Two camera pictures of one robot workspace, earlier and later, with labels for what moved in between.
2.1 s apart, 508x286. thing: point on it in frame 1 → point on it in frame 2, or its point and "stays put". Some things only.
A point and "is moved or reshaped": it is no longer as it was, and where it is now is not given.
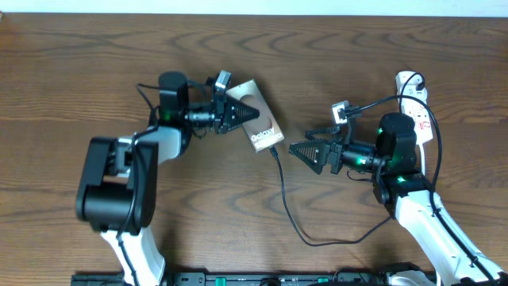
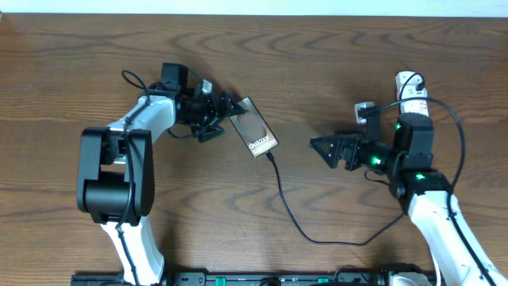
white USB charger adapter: x=410 y=90 stays put
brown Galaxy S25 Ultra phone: x=263 y=130 is moved or reshaped
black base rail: x=228 y=279 stays put
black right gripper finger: x=313 y=153 → x=330 y=148
